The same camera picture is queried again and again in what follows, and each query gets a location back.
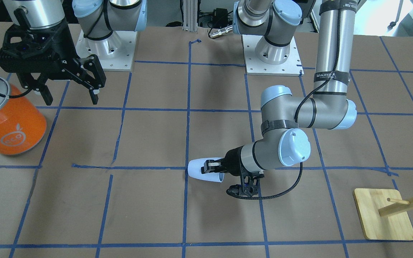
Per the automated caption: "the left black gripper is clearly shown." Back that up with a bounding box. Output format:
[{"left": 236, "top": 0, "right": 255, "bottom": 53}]
[{"left": 201, "top": 147, "right": 264, "bottom": 197}]

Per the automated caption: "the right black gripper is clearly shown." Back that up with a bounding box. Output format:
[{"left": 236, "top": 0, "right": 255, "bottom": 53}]
[{"left": 0, "top": 18, "right": 106, "bottom": 106}]

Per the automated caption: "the light blue cup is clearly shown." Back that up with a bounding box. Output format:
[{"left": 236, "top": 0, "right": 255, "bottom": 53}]
[{"left": 187, "top": 158, "right": 225, "bottom": 183}]

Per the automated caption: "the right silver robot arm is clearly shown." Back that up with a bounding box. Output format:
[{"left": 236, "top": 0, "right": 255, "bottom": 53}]
[{"left": 0, "top": 0, "right": 147, "bottom": 105}]

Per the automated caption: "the large orange can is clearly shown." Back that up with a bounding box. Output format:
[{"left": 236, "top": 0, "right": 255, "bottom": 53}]
[{"left": 0, "top": 96, "right": 47, "bottom": 155}]

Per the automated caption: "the wooden mug stand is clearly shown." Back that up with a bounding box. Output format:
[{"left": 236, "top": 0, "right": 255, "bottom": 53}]
[{"left": 353, "top": 188, "right": 413, "bottom": 241}]

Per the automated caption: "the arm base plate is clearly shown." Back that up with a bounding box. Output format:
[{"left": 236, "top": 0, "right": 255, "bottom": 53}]
[
  {"left": 76, "top": 31, "right": 139, "bottom": 72},
  {"left": 242, "top": 35, "right": 304, "bottom": 76}
]

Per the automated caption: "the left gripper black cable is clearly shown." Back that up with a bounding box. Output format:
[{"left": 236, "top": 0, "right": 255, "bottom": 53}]
[{"left": 226, "top": 7, "right": 343, "bottom": 200}]

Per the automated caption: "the silver cable connector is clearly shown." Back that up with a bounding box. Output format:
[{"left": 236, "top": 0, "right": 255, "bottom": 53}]
[{"left": 208, "top": 25, "right": 234, "bottom": 39}]

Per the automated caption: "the aluminium frame post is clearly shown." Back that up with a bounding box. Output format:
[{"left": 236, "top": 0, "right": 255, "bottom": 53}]
[{"left": 180, "top": 0, "right": 198, "bottom": 34}]

